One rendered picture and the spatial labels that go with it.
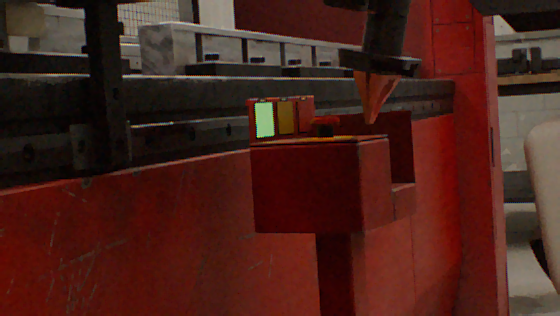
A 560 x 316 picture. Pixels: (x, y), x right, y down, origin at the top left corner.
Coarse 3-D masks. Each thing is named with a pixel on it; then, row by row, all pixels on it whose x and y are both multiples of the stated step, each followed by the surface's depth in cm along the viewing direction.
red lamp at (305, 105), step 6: (300, 102) 140; (306, 102) 141; (300, 108) 140; (306, 108) 141; (300, 114) 140; (306, 114) 141; (300, 120) 140; (306, 120) 141; (300, 126) 139; (306, 126) 141
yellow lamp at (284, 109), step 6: (282, 102) 135; (288, 102) 136; (282, 108) 135; (288, 108) 136; (282, 114) 135; (288, 114) 136; (282, 120) 135; (288, 120) 136; (282, 126) 134; (288, 126) 136; (282, 132) 134; (288, 132) 136
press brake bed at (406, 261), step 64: (0, 128) 91; (64, 128) 101; (128, 128) 111; (192, 128) 128; (448, 128) 295; (0, 192) 89; (64, 192) 99; (128, 192) 111; (192, 192) 127; (448, 192) 291; (0, 256) 89; (64, 256) 98; (128, 256) 110; (192, 256) 126; (256, 256) 146; (384, 256) 217; (448, 256) 287
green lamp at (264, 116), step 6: (258, 108) 129; (264, 108) 130; (270, 108) 132; (258, 114) 128; (264, 114) 130; (270, 114) 131; (258, 120) 128; (264, 120) 130; (270, 120) 131; (258, 126) 128; (264, 126) 130; (270, 126) 131; (258, 132) 128; (264, 132) 130; (270, 132) 131
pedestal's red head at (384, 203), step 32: (352, 128) 141; (384, 128) 139; (256, 160) 127; (288, 160) 125; (320, 160) 122; (352, 160) 120; (384, 160) 127; (256, 192) 127; (288, 192) 125; (320, 192) 123; (352, 192) 121; (384, 192) 127; (256, 224) 128; (288, 224) 125; (320, 224) 123; (352, 224) 121; (384, 224) 127
